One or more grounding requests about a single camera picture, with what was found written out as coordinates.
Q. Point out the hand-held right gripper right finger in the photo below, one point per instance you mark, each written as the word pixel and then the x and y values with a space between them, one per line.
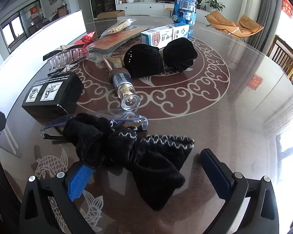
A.
pixel 216 173

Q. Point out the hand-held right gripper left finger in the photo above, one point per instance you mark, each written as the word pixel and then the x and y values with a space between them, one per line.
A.
pixel 77 182

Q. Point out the black scrunchie with white stitching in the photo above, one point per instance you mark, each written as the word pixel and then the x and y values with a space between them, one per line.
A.
pixel 149 170

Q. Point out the clear hair claw clip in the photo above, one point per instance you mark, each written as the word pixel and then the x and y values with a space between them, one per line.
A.
pixel 63 57

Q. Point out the bagged orange phone case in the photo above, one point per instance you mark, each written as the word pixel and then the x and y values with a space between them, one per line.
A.
pixel 112 41

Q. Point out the white blue medicine box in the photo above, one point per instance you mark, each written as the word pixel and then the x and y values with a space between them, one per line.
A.
pixel 161 35

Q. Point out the bag of cotton swabs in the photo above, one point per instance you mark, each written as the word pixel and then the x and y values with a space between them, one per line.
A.
pixel 118 26

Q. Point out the brown patterned glass desktop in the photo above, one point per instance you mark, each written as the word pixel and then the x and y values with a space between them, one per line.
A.
pixel 234 107

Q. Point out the black box with white labels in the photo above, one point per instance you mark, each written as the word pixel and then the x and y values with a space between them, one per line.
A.
pixel 63 97

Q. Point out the clear blue safety glasses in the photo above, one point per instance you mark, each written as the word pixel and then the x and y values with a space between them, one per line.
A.
pixel 134 119

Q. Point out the cosmetic tube with clear cap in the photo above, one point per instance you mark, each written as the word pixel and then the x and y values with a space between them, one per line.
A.
pixel 123 81

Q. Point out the red door poster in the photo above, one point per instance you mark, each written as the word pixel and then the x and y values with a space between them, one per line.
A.
pixel 34 12

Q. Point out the red wrapped packet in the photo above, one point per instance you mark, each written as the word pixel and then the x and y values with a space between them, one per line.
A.
pixel 86 39

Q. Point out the brown dining chair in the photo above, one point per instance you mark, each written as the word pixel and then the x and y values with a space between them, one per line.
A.
pixel 62 11

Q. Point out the black velvet bow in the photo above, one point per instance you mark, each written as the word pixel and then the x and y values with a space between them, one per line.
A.
pixel 146 61

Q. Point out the wooden slatted chair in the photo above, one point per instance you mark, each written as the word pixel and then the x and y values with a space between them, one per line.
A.
pixel 283 53

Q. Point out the orange lounge chair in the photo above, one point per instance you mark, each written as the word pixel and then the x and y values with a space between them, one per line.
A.
pixel 246 25

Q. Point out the cardboard box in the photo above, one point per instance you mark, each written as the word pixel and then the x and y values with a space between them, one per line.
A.
pixel 109 14

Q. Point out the blue camouflage bottle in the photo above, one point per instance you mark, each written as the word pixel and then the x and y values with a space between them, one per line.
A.
pixel 185 9

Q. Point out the large leafy potted plant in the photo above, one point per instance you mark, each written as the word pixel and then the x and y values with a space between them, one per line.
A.
pixel 214 4

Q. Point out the wooden bench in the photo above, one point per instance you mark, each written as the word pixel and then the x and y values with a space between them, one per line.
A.
pixel 169 9

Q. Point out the small potted plant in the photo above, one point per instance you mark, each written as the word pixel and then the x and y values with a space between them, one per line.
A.
pixel 199 3

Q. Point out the grey curtain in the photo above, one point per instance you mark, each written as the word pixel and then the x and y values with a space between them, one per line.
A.
pixel 268 9

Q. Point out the white television cabinet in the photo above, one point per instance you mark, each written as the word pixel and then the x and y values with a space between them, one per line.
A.
pixel 146 8

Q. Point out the red wall hanging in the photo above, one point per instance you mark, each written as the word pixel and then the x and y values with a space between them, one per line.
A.
pixel 287 7

